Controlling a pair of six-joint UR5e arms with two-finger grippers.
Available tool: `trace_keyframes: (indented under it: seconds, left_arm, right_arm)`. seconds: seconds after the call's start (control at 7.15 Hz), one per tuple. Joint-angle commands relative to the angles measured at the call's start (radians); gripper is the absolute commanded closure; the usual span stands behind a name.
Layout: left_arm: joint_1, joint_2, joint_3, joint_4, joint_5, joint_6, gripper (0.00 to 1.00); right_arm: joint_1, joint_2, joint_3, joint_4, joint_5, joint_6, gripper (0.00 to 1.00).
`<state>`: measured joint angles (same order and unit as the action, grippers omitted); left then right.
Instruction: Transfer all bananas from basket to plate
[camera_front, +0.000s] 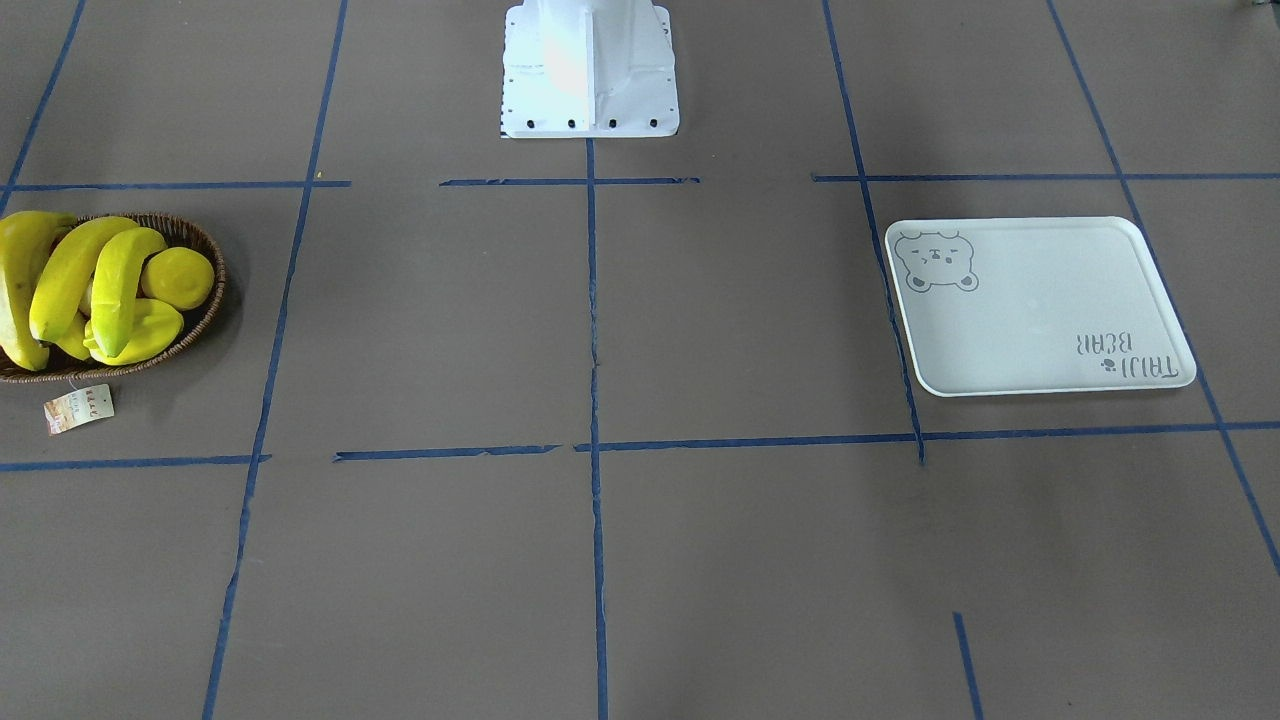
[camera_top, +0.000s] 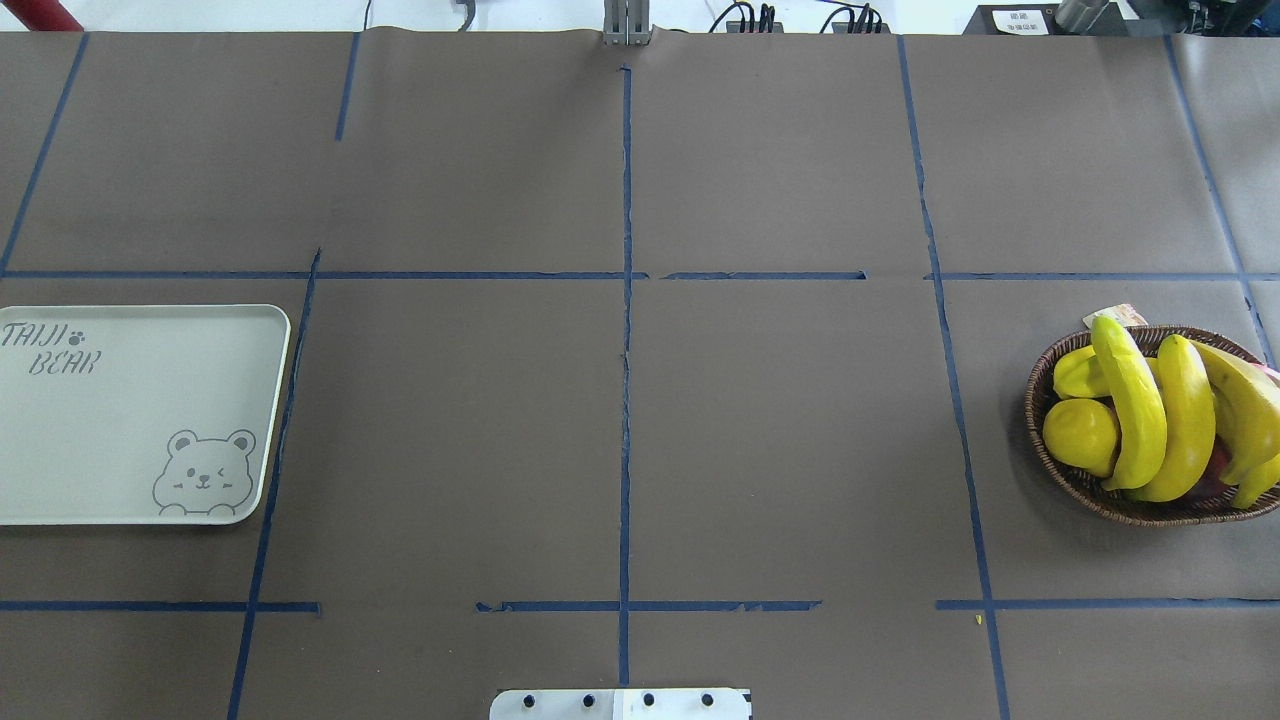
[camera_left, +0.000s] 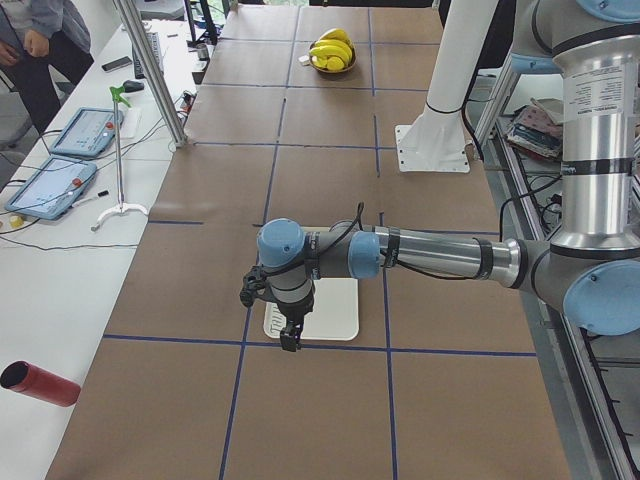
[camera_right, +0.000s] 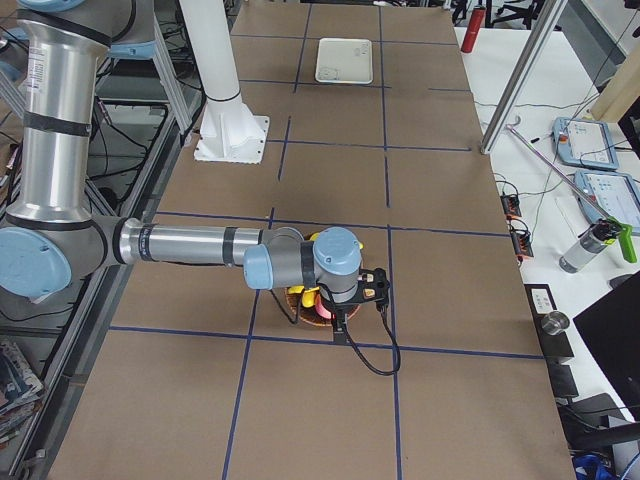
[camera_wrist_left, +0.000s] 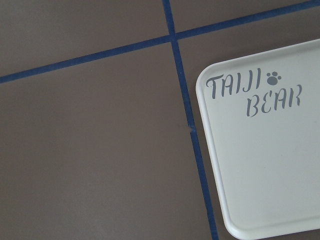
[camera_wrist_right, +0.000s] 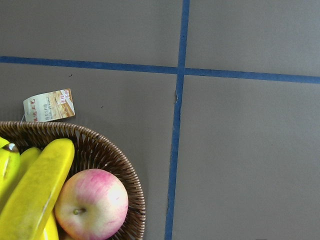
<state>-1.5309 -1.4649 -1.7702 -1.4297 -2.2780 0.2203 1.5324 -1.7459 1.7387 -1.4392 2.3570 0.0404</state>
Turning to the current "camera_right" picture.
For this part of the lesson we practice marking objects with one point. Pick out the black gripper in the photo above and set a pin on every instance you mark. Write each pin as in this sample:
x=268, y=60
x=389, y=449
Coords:
x=338, y=311

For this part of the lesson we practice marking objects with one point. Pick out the long yellow banana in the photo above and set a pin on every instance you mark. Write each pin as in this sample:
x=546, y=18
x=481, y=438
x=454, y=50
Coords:
x=315, y=235

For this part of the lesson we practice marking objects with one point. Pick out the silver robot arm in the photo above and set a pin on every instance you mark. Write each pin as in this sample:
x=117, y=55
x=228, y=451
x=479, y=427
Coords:
x=50, y=238

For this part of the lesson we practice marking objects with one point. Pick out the brown wicker basket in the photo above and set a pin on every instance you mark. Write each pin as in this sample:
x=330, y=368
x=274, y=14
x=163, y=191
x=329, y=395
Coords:
x=297, y=313

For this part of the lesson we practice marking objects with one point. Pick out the red pink apple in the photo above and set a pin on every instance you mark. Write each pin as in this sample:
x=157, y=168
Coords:
x=321, y=310

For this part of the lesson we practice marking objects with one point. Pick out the small steel cup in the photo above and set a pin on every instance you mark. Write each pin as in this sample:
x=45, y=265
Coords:
x=554, y=322

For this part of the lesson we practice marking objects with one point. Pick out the metal grabber stick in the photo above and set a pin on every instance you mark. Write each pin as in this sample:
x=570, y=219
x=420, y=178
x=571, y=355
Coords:
x=511, y=128

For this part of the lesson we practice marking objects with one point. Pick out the white bear tray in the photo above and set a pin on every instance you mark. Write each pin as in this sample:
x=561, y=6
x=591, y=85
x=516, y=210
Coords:
x=344, y=61

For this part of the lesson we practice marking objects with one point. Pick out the lower blue teach pendant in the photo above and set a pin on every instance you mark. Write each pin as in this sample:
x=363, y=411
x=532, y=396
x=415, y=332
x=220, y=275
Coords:
x=616, y=193

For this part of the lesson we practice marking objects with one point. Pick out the blue teach pendant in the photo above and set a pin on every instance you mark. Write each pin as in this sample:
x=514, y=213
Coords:
x=584, y=143
x=616, y=193

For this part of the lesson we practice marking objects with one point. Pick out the upper blue teach pendant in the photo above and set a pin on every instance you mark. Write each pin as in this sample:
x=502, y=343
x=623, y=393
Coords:
x=584, y=143

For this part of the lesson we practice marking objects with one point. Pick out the magazine stack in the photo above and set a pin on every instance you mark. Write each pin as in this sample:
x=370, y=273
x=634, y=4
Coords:
x=21, y=390

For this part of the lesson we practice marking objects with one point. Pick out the red cylinder bottle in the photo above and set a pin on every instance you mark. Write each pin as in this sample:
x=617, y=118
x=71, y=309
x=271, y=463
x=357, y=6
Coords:
x=473, y=28

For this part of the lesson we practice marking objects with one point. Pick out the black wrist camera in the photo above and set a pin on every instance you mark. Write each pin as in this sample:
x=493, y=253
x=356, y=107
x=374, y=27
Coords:
x=375, y=287

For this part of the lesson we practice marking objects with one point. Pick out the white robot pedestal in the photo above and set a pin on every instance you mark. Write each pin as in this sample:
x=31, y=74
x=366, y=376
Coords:
x=229, y=131

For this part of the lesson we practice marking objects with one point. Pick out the clear bottle green handle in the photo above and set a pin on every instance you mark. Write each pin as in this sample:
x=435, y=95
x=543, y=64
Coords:
x=595, y=240

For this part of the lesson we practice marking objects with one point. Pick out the aluminium frame post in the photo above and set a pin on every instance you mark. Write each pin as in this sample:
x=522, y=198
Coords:
x=531, y=52

